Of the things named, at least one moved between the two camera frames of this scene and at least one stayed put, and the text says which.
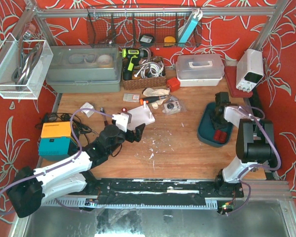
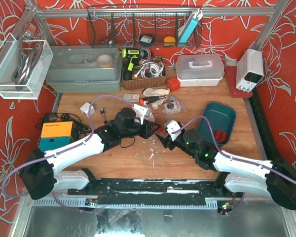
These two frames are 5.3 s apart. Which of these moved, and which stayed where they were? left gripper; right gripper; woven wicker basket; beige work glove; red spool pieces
Moved: right gripper; left gripper
Stayed: red spool pieces; beige work glove; woven wicker basket
